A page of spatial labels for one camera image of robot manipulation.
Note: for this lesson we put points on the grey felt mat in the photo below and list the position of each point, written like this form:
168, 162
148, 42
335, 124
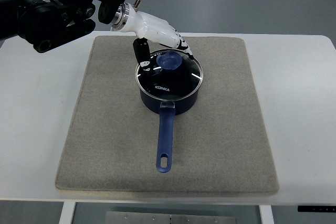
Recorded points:
220, 145

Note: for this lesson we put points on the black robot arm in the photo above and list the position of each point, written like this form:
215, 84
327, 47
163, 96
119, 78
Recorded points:
48, 24

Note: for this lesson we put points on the black table control panel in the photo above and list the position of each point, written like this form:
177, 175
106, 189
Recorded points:
311, 208

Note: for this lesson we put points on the dark blue saucepan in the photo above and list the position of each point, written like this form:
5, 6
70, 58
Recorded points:
167, 109

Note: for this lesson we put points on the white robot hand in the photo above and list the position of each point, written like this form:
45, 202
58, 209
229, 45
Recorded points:
148, 28

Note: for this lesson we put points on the glass lid blue knob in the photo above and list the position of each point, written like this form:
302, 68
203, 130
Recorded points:
169, 75

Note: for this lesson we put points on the white table leg frame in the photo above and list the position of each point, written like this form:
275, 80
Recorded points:
68, 210

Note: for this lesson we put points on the grey metal base plate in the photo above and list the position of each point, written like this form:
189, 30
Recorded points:
139, 217

